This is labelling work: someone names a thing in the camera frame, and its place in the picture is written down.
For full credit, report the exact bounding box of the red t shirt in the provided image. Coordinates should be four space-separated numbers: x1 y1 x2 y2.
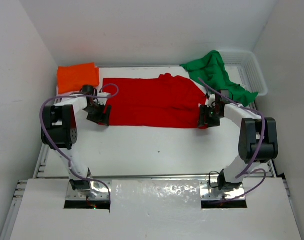
103 73 208 129

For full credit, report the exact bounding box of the pink t shirt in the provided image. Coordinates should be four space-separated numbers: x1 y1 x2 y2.
56 86 72 97

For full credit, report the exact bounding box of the orange t shirt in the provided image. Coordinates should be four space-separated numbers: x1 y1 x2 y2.
56 62 99 95

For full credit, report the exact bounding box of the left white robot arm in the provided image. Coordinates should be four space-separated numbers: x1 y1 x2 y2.
40 85 111 197

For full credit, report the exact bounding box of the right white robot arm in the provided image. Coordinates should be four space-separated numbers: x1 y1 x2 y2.
197 90 278 191

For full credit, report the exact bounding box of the green t shirt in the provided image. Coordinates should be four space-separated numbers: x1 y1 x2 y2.
180 50 258 107

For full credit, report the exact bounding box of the white plastic basket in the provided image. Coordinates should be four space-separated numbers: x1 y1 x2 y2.
219 49 268 97

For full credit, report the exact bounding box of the white front cover panel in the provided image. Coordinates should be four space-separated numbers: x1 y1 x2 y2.
11 178 300 240

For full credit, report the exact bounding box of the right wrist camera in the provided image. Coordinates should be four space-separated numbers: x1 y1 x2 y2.
207 94 215 106

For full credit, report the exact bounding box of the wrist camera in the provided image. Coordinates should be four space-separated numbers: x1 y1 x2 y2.
207 94 215 106
97 92 111 100

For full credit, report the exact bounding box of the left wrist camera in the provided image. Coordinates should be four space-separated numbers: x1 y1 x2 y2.
97 92 111 100

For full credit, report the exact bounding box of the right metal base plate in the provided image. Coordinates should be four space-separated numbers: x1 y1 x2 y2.
199 179 245 201

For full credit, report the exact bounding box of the metal base plate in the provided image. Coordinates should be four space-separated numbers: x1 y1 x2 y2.
65 181 111 202
199 179 245 201

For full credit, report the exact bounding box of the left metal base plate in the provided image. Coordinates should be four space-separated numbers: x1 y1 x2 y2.
65 181 111 202

